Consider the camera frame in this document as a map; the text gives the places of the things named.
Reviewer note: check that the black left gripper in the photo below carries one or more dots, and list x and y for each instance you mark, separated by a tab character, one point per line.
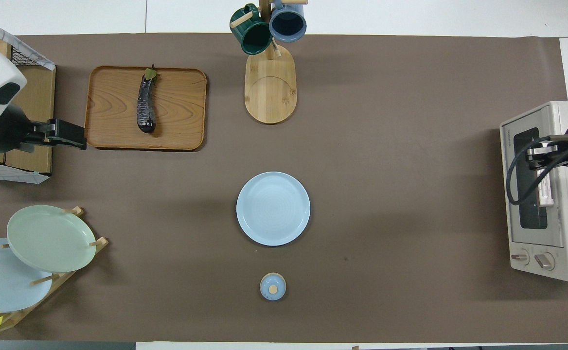
43	133

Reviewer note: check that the dark purple eggplant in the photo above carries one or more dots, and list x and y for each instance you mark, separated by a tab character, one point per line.
146	107

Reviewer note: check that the oven glass door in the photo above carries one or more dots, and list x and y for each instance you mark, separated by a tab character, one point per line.
529	214

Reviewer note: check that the light blue serving plate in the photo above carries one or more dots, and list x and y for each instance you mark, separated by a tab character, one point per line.
273	209

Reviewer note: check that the cream toaster oven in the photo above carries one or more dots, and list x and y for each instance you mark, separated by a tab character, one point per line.
563	262

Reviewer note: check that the silver oven knob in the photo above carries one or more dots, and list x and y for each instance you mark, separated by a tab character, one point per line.
520	256
544	261

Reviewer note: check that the wooden step shelf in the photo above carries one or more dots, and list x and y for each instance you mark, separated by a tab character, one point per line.
31	97

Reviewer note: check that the pale green plate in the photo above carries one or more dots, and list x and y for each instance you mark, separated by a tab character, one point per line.
50	238

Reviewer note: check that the wooden tray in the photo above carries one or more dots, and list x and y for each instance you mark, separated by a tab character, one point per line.
177	112

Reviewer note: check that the wooden plate rack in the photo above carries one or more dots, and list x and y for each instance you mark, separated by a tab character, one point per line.
100	241

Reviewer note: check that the light blue rack plate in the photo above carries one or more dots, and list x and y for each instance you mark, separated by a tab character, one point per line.
2	287

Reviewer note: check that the brown table mat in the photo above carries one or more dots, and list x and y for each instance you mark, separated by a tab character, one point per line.
386	170

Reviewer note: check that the wooden mug tree stand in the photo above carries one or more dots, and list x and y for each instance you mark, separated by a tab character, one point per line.
269	92

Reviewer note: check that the dark green mug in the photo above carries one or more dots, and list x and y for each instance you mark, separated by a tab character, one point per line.
257	39

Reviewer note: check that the blue mug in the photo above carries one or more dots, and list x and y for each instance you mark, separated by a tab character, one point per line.
288	24

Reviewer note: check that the small blue white bell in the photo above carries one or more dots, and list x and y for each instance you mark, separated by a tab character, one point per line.
273	287

